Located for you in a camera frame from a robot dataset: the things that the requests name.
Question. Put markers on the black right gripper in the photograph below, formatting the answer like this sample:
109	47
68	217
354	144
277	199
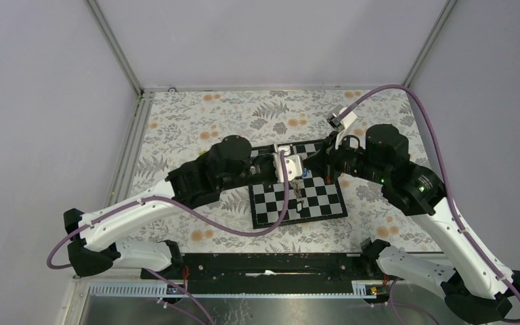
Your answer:
323	163

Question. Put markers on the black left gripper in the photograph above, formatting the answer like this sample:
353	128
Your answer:
270	157

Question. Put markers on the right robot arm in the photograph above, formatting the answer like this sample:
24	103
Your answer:
474	285

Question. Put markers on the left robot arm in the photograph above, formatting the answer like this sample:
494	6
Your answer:
97	240

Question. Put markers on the black white chessboard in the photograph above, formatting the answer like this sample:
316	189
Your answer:
321	202

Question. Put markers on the floral table cloth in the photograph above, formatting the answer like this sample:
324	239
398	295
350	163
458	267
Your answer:
182	125

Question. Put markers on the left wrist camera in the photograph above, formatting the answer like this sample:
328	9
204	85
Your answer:
287	163

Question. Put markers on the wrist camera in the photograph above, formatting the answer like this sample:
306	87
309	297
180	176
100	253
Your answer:
287	163
340	123

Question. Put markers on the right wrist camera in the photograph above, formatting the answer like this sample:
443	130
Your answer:
340	123

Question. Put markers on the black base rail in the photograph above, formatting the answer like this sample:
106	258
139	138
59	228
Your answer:
274	273

